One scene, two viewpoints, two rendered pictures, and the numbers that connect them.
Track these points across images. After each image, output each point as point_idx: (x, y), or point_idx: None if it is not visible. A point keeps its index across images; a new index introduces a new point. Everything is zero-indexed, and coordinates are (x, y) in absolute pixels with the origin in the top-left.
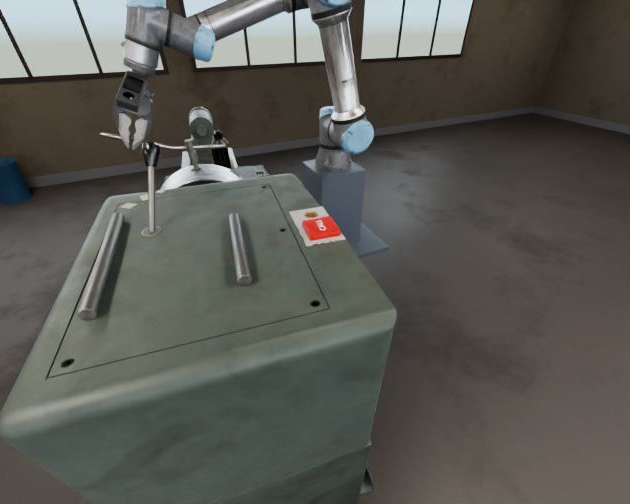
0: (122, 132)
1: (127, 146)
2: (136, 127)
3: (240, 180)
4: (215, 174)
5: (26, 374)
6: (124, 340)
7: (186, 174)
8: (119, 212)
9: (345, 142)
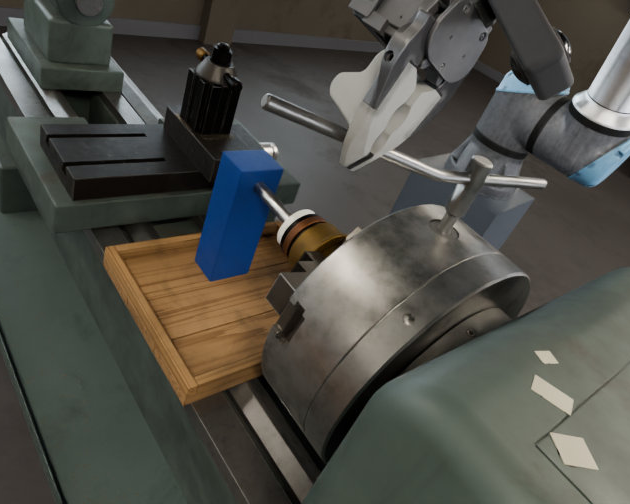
0: (375, 122)
1: (350, 162)
2: (410, 112)
3: (626, 298)
4: (494, 250)
5: None
6: None
7: (439, 247)
8: None
9: (602, 170)
